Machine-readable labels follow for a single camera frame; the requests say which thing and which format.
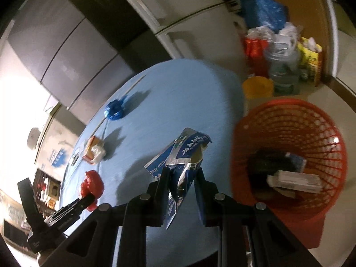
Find yellow packets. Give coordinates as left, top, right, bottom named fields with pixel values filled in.
left=297, top=37, right=323, bottom=87

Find heap of white plastic bags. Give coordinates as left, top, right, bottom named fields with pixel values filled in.
left=247, top=24, right=303, bottom=48

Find white chest freezer dolphin print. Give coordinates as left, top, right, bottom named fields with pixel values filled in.
left=35, top=103, right=84, bottom=173

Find white plastic bag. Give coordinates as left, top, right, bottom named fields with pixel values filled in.
left=89, top=143, right=107, bottom=164

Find blue foil packet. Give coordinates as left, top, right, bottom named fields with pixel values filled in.
left=284, top=152, right=306, bottom=173

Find red plastic bag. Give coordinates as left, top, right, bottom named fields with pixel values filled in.
left=79, top=170, right=104, bottom=211

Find wooden chopstick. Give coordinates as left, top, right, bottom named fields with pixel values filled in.
left=95, top=118, right=108, bottom=136
left=122, top=75, right=146, bottom=98

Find grey refrigerator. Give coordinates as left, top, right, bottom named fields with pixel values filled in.
left=6, top=0, right=140, bottom=123

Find torn blue milk carton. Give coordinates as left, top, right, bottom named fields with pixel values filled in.
left=144, top=128, right=213, bottom=230

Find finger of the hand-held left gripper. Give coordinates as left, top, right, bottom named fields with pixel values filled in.
left=46, top=194, right=98, bottom=231
left=17, top=178, right=43, bottom=233

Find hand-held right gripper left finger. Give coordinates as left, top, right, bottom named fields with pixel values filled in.
left=39, top=167, right=171, bottom=267

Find clear water jug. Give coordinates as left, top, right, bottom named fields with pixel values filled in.
left=264, top=47, right=302, bottom=96

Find grey cooking pot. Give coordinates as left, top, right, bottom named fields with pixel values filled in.
left=28, top=128, right=42, bottom=148

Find blue plastic bag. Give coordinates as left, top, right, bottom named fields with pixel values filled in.
left=103, top=96, right=131, bottom=121

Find red shopping bag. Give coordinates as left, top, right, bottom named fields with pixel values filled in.
left=245, top=37, right=270, bottom=75

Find large blue sack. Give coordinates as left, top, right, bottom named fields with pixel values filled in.
left=241, top=0, right=288, bottom=32

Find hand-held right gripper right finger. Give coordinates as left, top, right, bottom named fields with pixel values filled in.
left=195, top=168, right=318, bottom=267

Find yellow plastic bucket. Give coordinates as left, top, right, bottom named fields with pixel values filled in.
left=242, top=77, right=274, bottom=99

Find orange box with tissue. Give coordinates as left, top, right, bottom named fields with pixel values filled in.
left=83, top=136, right=101, bottom=162

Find red plastic basket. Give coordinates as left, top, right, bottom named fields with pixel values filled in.
left=231, top=99, right=348, bottom=249

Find long white cardboard box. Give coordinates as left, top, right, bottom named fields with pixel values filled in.
left=267, top=170, right=322, bottom=194

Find silver refrigerator with handle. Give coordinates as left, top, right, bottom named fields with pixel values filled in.
left=106, top=0, right=251, bottom=75

